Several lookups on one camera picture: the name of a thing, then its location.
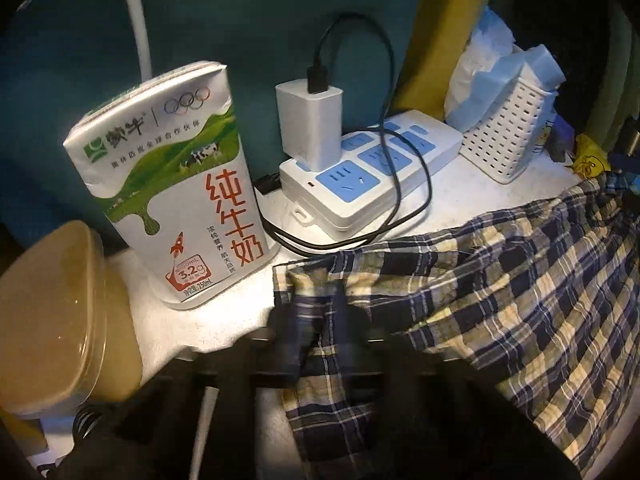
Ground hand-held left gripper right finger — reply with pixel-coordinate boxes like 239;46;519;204
332;280;583;480

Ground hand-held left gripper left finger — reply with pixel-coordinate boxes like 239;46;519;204
50;304;313;480

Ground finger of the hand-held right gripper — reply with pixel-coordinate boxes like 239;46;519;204
607;120;640;196

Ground plaid pants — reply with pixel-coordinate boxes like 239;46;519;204
272;172;640;472

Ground yellow plush toy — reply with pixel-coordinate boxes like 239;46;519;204
573;134;614;181

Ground yellow curtain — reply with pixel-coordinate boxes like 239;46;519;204
584;0;640;147
394;0;502;117

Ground white perforated basket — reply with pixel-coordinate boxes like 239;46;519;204
459;45;562;185

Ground pale blue plastic bag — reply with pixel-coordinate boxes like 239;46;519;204
443;6;569;132

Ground white blue power strip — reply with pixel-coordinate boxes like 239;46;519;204
278;110;464;234

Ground white green milk carton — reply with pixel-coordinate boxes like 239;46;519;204
63;60;281;310

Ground white usb charger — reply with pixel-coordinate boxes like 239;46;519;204
275;80;345;174

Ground brown plastic food container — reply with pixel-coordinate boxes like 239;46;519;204
0;220;144;419

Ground blue curtain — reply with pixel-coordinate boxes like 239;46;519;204
0;0;427;263

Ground white desk lamp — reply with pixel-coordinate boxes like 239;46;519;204
116;0;154;82

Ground coiled black cable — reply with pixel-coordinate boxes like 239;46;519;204
71;402;110;442

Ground white charger with black cable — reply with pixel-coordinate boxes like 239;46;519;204
253;12;434;259

